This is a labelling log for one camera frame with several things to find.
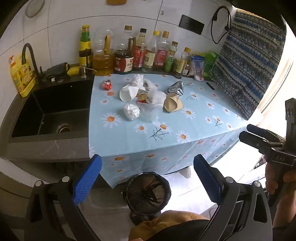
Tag metal soap dispenser pump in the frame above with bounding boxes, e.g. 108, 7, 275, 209
80, 65, 97, 80

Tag yellow sponge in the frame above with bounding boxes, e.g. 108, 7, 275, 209
67, 65, 80, 76

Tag black kitchen sink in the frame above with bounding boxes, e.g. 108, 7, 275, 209
9, 77, 95, 144

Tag black faucet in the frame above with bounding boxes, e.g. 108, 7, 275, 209
21, 43, 43, 85

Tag person's right hand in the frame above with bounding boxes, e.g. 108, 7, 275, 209
265, 162, 296, 198

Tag clear bottle cream label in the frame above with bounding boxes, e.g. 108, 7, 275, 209
142, 31, 160, 73

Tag foil ball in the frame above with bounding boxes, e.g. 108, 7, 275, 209
123, 103, 141, 121

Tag yellow cap spice bottle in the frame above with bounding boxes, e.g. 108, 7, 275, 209
174, 47, 191, 79

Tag red yellow paper wrapper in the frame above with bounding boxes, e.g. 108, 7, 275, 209
136, 92, 148, 104

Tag yellow dish soap bottle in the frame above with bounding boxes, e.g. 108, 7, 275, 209
9, 55, 36, 98

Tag black wall socket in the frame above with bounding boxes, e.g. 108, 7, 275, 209
179, 14, 205, 35

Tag dark soy sauce jug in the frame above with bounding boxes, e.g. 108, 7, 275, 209
114, 25, 137, 75

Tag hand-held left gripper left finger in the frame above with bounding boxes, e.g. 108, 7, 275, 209
24, 154, 102, 241

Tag clear plastic cup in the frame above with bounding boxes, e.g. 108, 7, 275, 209
140, 105, 162, 123

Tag crushed white paper bowl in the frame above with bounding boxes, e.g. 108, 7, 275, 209
146, 89, 166, 105

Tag silver foil bag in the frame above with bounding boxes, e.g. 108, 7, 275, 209
166, 81, 185, 97

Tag person's right forearm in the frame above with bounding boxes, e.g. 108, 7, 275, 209
272, 197, 296, 241

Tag black cable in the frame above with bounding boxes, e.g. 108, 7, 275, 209
210, 6, 232, 44

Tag black cap red label bottle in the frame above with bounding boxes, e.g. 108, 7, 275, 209
133, 28, 148, 71

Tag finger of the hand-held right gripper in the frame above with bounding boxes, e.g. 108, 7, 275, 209
239, 131, 285, 153
246, 124, 286, 143

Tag brown paper cup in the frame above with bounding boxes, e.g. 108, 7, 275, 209
164, 93, 184, 113

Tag green pepper oil bottle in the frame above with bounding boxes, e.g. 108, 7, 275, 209
165, 41, 178, 73

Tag clear cooking oil jug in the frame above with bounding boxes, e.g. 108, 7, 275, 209
92, 30, 115, 76

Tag mustard fleece clothing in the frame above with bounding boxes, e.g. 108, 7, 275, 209
128, 210, 208, 241

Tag white plastic wrap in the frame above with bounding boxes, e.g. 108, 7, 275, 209
143, 79, 159, 91

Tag green label sauce bottle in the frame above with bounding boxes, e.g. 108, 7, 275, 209
79, 25, 93, 69

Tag clear bottle red label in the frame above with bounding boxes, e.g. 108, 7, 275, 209
153, 31, 171, 72

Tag white table leg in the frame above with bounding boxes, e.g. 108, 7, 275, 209
181, 166, 192, 179

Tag blue patterned cloth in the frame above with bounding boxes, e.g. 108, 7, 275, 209
211, 10, 287, 121

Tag white paper cup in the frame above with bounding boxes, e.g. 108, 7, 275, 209
120, 84, 146, 103

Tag green plastic bag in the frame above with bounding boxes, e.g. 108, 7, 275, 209
203, 52, 220, 78

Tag light blue daisy tablecloth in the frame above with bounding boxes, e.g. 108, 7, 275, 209
88, 73, 249, 189

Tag trash bin with black bag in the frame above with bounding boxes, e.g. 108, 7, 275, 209
122, 172, 172, 226

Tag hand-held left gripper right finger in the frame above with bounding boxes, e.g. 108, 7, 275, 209
193, 154, 273, 241

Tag blue white plastic bag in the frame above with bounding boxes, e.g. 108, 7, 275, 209
191, 54, 206, 76

